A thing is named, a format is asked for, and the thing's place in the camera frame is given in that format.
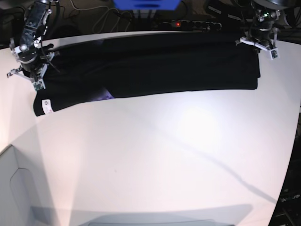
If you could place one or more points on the white box at left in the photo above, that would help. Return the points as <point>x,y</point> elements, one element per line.
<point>24,199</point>

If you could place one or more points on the blue plastic box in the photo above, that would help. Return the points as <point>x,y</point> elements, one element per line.
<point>146,4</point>

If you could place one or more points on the wrist camera at image left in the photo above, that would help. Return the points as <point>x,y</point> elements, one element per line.
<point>39,85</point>

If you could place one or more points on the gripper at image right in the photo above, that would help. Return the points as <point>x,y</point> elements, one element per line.
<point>265,43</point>

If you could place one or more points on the black power strip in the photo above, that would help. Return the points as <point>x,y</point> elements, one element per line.
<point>189,25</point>

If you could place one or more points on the wrist camera at image right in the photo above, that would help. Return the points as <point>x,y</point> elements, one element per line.
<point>274,54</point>

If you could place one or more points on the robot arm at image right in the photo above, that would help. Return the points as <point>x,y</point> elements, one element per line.
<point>262,34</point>

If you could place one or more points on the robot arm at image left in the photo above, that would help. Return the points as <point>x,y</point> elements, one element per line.
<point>28,50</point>

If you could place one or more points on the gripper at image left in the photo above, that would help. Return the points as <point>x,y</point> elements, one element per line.
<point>33,65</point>

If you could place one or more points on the black T-shirt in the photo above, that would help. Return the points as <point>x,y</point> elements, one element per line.
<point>142,65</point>

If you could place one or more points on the wrist camera at image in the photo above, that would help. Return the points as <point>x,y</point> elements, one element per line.
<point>274,54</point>
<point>39,85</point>

